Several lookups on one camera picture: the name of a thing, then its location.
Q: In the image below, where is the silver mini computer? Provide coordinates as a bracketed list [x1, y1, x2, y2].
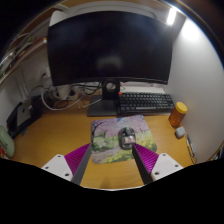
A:
[16, 100, 33, 127]

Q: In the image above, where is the orange bottle with yellow cap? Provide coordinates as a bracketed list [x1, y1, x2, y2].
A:
[168, 101, 188, 129]

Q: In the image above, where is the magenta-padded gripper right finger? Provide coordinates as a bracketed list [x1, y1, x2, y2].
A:
[131, 143, 184, 185]

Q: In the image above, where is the white power strip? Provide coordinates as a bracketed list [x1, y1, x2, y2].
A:
[54, 87, 81, 101]

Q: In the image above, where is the black desktop stand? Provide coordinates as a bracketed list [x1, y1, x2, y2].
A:
[5, 94, 44, 140]

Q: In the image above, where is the bright lamp bar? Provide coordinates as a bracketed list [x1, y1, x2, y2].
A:
[166, 7, 178, 27]

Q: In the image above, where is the dark pen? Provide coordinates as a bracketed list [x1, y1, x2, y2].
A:
[185, 133, 198, 164]

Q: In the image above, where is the cherry blossom print mouse pad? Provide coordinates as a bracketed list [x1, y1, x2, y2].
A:
[90, 114, 158, 165]

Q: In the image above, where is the small grey rounded case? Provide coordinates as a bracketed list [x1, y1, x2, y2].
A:
[174, 126, 186, 140]

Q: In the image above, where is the black computer monitor with stand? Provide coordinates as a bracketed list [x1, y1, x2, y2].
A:
[46, 10, 174, 118]

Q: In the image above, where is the black computer keyboard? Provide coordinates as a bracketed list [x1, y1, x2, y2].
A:
[117, 91, 176, 115]

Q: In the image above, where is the transparent grey computer mouse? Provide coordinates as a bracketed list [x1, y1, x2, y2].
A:
[117, 126, 137, 150]

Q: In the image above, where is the white cable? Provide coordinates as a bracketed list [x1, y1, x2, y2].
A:
[40, 88, 101, 111]

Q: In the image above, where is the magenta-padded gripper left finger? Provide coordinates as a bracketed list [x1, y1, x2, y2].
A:
[41, 143, 93, 186]

